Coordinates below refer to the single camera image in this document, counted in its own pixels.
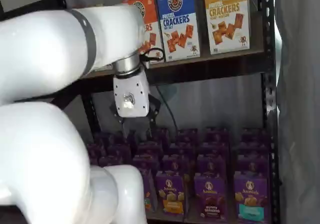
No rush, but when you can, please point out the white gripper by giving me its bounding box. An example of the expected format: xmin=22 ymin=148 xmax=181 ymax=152
xmin=109 ymin=70 xmax=162 ymax=142

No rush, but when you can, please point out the purple Annie's snack box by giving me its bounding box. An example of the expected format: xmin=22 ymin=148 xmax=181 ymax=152
xmin=236 ymin=153 xmax=270 ymax=175
xmin=196 ymin=154 xmax=228 ymax=178
xmin=168 ymin=141 xmax=196 ymax=157
xmin=107 ymin=144 xmax=132 ymax=160
xmin=132 ymin=154 xmax=160 ymax=173
xmin=151 ymin=127 xmax=171 ymax=144
xmin=234 ymin=141 xmax=270 ymax=157
xmin=203 ymin=127 xmax=230 ymax=144
xmin=197 ymin=141 xmax=230 ymax=157
xmin=240 ymin=127 xmax=270 ymax=144
xmin=98 ymin=155 xmax=127 ymax=168
xmin=136 ymin=141 xmax=164 ymax=157
xmin=161 ymin=154 xmax=191 ymax=175
xmin=86 ymin=143 xmax=108 ymax=165
xmin=177 ymin=128 xmax=201 ymax=145

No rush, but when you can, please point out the purple Annie's box green patch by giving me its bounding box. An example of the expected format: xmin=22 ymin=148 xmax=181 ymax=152
xmin=141 ymin=168 xmax=158 ymax=214

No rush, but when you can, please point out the purple Annie's box orange patch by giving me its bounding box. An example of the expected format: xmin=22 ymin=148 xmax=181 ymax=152
xmin=155 ymin=170 xmax=186 ymax=216

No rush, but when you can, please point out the orange pretzel crackers box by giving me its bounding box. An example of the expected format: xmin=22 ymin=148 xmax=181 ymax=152
xmin=121 ymin=0 xmax=166 ymax=65

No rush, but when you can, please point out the blue pretzel crackers box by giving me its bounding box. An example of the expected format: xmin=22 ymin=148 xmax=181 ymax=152
xmin=154 ymin=0 xmax=201 ymax=63

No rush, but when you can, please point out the purple Annie's box brown patch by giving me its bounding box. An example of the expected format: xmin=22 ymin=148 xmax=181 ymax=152
xmin=193 ymin=174 xmax=228 ymax=221

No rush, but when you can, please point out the yellow pretzel crackers box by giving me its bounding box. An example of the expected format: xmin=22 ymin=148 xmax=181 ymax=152
xmin=202 ymin=0 xmax=251 ymax=56

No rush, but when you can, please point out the black metal shelf rack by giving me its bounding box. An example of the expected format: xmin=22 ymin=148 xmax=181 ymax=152
xmin=48 ymin=0 xmax=281 ymax=224

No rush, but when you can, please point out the purple Annie's box teal patch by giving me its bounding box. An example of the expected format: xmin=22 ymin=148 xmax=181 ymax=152
xmin=234 ymin=171 xmax=270 ymax=223

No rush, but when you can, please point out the grey fabric curtain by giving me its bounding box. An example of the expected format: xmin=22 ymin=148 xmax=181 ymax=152
xmin=274 ymin=0 xmax=320 ymax=224

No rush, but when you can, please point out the thin black hanging cable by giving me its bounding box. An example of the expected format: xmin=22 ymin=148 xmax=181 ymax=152
xmin=155 ymin=83 xmax=180 ymax=138

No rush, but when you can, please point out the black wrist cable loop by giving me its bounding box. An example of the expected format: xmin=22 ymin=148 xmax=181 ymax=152
xmin=139 ymin=47 xmax=165 ymax=65

